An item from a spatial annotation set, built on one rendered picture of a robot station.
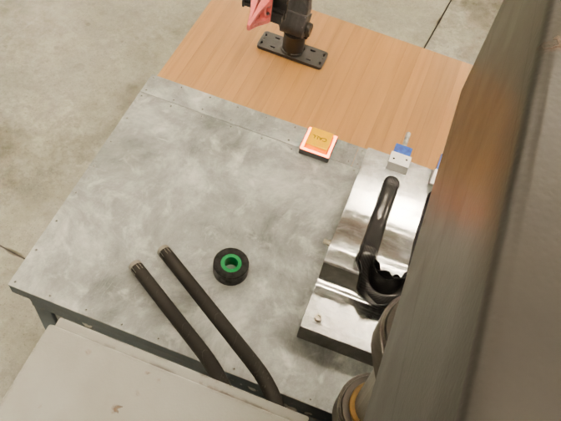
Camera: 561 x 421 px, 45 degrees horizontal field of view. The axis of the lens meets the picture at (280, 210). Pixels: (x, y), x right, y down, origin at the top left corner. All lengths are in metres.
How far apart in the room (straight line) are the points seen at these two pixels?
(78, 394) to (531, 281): 0.59
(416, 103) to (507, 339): 1.77
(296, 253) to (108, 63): 1.74
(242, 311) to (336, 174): 0.45
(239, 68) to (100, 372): 1.32
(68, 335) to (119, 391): 0.08
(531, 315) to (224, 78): 1.75
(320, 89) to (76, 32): 1.60
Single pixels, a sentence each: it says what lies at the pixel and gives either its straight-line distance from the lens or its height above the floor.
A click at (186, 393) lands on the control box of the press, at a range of 0.72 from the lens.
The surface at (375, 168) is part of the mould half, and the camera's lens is 1.64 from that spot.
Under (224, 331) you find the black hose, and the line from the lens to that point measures 1.38.
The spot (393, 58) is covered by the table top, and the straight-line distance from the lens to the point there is 2.05.
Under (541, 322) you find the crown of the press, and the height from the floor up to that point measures 2.01.
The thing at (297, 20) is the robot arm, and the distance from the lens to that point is 1.87.
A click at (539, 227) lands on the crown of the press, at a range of 0.20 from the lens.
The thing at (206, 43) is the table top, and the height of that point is 0.80.
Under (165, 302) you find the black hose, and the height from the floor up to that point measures 0.85.
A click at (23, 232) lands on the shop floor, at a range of 2.61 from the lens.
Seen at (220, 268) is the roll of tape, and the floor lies 0.84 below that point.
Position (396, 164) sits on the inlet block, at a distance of 1.63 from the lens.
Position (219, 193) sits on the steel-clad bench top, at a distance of 1.65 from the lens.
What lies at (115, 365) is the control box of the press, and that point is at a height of 1.47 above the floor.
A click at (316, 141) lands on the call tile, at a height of 0.84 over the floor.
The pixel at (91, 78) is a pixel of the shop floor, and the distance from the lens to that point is 3.03.
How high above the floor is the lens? 2.16
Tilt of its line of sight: 56 degrees down
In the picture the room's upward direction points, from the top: 10 degrees clockwise
